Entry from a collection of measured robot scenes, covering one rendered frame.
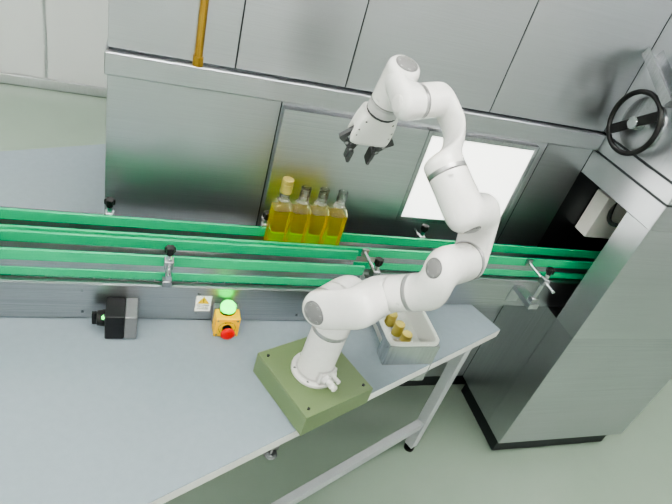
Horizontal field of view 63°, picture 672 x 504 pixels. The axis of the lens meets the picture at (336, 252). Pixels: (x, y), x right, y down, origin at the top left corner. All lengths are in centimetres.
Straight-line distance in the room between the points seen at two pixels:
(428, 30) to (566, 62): 50
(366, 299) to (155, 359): 64
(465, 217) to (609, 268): 107
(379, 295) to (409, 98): 41
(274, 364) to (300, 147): 64
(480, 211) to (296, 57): 74
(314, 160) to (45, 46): 332
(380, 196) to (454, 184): 76
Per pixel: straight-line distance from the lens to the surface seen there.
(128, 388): 149
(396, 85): 119
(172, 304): 161
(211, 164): 170
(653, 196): 201
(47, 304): 163
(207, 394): 148
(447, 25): 171
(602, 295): 211
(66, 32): 470
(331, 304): 120
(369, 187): 181
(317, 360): 141
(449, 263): 109
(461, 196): 110
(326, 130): 167
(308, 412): 141
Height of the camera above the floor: 190
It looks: 34 degrees down
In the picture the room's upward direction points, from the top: 18 degrees clockwise
